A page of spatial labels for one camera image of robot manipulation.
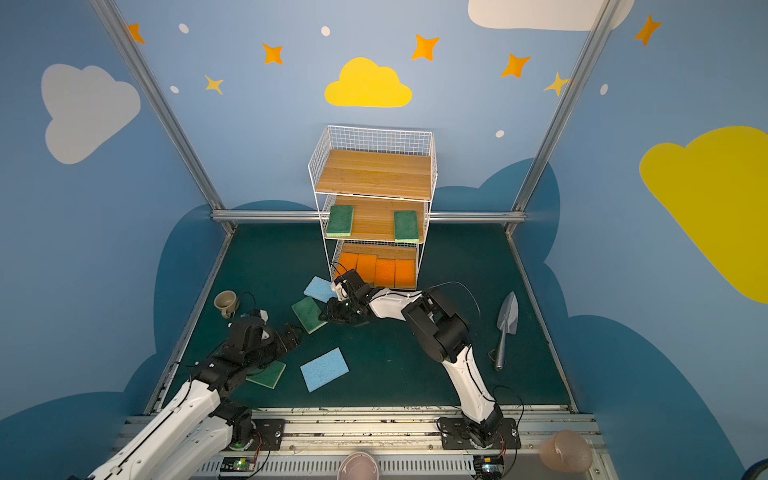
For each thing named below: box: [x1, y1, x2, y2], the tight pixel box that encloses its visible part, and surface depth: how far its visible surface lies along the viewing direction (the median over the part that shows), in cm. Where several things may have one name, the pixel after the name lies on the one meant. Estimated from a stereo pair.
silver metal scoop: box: [495, 291, 519, 372], surface depth 97 cm
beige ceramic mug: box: [214, 290, 237, 319], surface depth 97 cm
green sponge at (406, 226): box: [394, 210, 419, 243], surface depth 87 cm
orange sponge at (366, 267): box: [356, 254, 377, 283], surface depth 110 cm
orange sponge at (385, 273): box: [375, 259, 396, 288], surface depth 107 cm
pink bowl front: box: [337, 451, 380, 480], surface depth 72 cm
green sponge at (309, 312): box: [291, 296, 328, 335], surface depth 97 cm
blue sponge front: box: [299, 347, 350, 393], surface depth 86 cm
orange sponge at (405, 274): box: [395, 260, 415, 289], surface depth 108 cm
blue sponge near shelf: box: [303, 276, 337, 304], surface depth 103 cm
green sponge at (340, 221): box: [326, 206, 354, 237], surface depth 88 cm
